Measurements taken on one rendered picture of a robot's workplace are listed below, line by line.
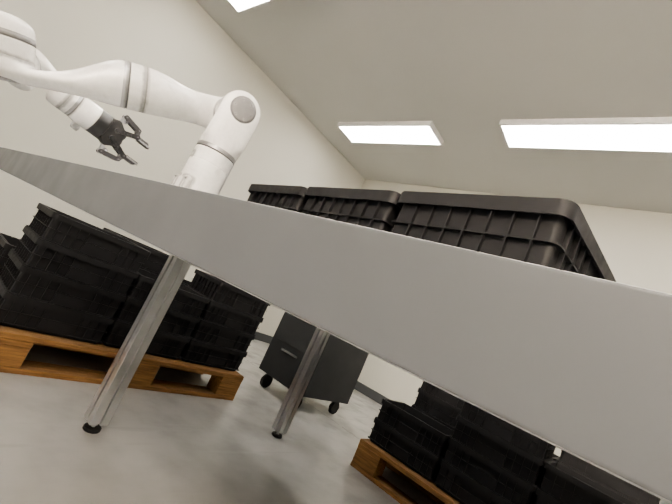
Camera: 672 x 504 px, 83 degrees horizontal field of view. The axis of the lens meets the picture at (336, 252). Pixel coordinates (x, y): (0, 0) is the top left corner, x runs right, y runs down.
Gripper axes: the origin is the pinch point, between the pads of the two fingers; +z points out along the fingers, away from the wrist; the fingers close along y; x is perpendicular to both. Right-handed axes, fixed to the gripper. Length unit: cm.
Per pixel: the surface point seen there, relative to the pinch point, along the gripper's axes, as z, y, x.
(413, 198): 11, 6, -89
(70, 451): 30, -84, -10
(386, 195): 12, 6, -83
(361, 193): 13, 7, -76
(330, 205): 16, 4, -67
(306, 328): 169, -18, 48
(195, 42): 62, 166, 246
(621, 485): 201, -14, -134
